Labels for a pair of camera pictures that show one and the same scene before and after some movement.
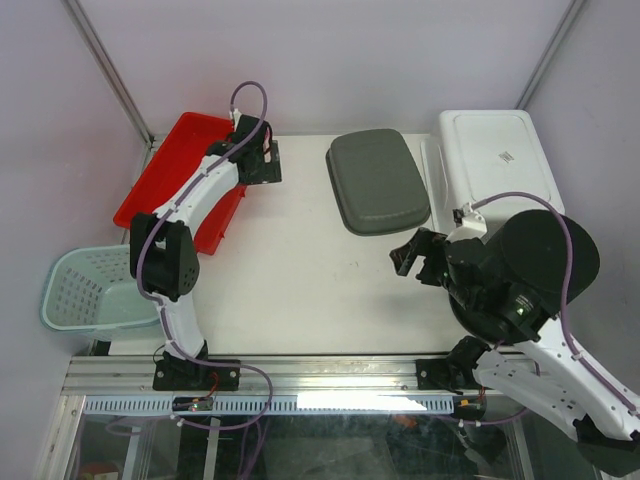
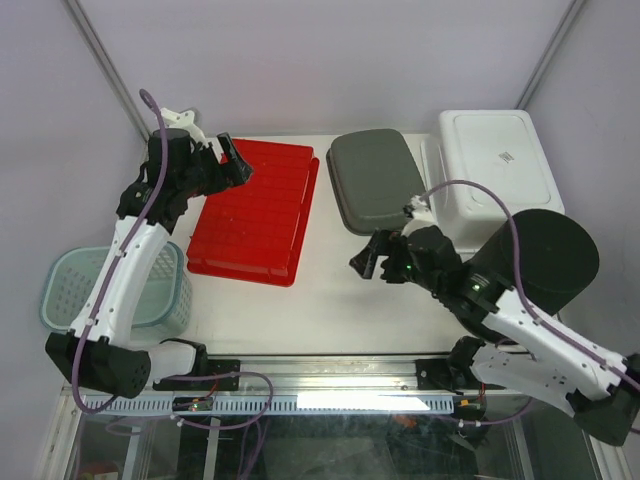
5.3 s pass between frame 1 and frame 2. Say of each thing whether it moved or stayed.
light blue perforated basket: moved
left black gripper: moved
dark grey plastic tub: stayed
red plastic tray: moved
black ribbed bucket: stayed
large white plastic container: stayed
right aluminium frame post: stayed
